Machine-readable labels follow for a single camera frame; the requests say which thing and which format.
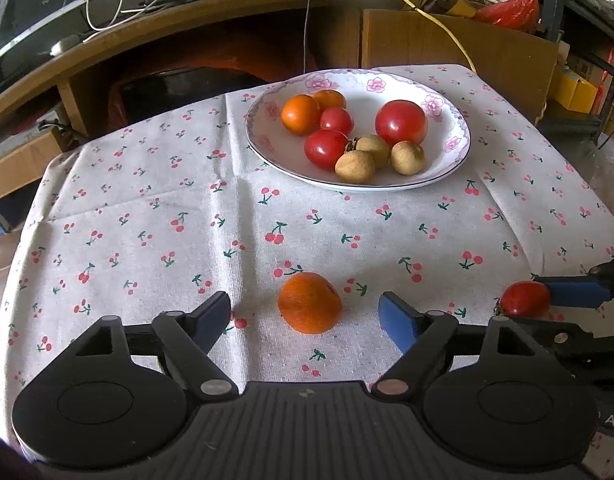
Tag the red plastic bag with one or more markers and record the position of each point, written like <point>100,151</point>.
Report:
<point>507,7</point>

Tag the black metal rack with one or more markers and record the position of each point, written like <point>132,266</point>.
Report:
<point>557,0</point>

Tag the orange mandarin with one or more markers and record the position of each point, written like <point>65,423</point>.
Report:
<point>309,302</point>
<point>301,114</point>
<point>329,99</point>

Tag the black monitor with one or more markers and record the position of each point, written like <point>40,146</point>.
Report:
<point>27,0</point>

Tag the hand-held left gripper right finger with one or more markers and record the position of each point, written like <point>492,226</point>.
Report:
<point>394,322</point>

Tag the yellow box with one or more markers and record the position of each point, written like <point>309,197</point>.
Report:
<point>574,87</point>

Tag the cherry print tablecloth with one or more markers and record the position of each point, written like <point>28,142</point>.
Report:
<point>137,240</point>

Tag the white floral plate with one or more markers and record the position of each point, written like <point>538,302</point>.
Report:
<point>287,150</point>

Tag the wooden desk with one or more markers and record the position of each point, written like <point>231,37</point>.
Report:
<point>187,25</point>

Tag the oblong red tomato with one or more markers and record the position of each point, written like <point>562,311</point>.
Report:
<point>526,299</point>

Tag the grey computer mouse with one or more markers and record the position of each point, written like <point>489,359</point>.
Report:
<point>62,46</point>

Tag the brown cardboard box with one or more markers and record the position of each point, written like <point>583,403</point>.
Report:
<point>487,60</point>

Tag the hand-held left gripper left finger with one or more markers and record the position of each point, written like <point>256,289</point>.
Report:
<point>214,317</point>

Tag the small round red tomato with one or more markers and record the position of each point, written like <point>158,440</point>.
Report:
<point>326,149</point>
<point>336,120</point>

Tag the large red tomato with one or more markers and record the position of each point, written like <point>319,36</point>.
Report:
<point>401,122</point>

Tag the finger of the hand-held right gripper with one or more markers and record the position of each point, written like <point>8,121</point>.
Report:
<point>572,292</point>
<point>587,342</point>

